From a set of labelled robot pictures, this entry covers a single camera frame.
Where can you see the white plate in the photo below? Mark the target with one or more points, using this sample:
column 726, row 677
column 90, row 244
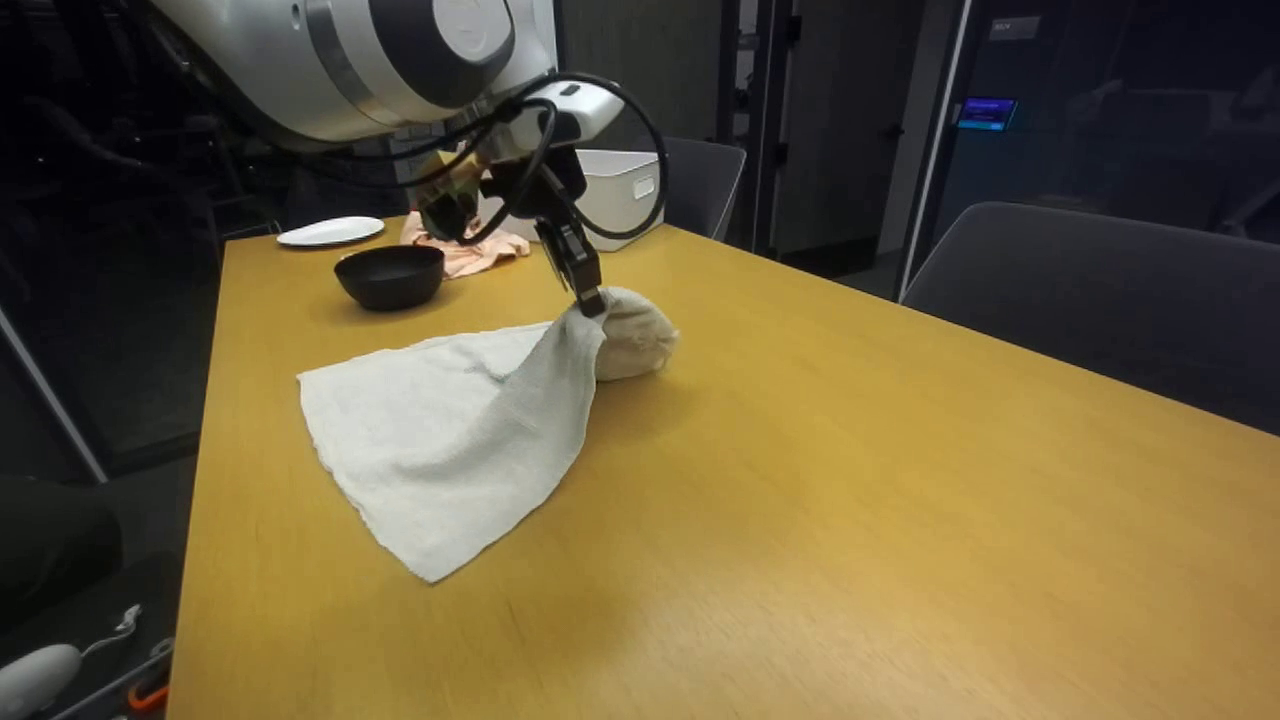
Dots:
column 329, row 231

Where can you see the white grey rounded object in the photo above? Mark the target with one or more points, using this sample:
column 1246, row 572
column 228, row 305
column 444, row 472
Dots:
column 35, row 677

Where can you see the black bowl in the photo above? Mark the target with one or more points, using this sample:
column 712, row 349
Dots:
column 391, row 276

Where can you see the blue lit screen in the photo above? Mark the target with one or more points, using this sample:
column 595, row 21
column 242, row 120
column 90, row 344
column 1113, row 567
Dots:
column 990, row 115

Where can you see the grey office chair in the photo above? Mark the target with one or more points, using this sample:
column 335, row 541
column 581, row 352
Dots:
column 1104, row 305
column 703, row 182

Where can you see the white terry towel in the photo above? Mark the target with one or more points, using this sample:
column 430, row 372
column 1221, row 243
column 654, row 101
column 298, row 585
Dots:
column 453, row 424

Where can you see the white plastic bin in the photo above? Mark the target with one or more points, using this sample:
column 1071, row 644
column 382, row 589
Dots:
column 622, row 184

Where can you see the pink crumpled cloth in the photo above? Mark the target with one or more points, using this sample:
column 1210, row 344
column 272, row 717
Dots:
column 483, row 255

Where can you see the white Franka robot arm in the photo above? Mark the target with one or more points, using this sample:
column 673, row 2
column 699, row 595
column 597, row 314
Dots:
column 335, row 52

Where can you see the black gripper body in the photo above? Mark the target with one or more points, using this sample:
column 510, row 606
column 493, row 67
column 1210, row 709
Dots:
column 554, row 202

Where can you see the grey metal stand leg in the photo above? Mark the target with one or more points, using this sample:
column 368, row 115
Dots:
column 55, row 401

